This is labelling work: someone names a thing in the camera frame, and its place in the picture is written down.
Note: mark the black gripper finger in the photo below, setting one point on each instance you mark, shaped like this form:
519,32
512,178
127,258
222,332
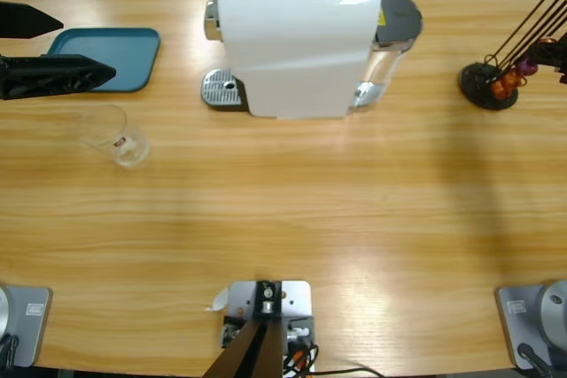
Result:
551,55
561,74
53,74
26,20

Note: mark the clear drinking glass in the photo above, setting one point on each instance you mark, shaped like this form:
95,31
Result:
128,152

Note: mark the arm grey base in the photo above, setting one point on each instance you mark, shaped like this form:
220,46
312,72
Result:
514,320
31,329

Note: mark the purple coffee capsule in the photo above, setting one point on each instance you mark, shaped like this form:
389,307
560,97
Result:
527,66

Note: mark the white capsule coffee machine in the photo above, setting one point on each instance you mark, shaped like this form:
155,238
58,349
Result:
292,50

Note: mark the teal plastic tray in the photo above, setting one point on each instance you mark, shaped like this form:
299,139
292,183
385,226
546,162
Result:
124,55

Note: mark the black capsule holder with rods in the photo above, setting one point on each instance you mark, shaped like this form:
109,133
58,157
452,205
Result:
474,81

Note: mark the clear water tank black lid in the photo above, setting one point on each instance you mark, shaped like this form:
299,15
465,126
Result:
396,15

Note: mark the metal drip tray grille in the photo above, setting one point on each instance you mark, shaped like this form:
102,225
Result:
219,86

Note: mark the white paper tag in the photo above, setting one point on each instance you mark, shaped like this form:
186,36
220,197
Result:
219,300

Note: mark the white mount block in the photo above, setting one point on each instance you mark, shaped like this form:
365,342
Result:
294,298

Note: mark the dark camera post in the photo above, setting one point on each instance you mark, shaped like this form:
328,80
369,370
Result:
252,351

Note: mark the black mount bracket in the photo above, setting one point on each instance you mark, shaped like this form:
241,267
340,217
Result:
305,322

